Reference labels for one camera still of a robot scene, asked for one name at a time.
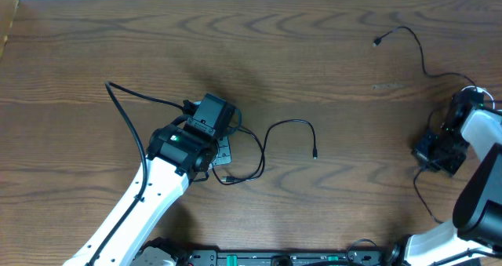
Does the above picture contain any white USB cable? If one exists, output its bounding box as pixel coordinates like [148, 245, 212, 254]
[460, 85, 497, 110]

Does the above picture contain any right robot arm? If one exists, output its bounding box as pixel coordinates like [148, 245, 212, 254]
[384, 86, 501, 265]

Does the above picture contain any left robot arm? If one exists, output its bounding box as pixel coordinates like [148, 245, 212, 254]
[66, 93, 242, 265]

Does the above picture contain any left camera black cable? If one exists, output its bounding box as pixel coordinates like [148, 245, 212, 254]
[85, 80, 185, 266]

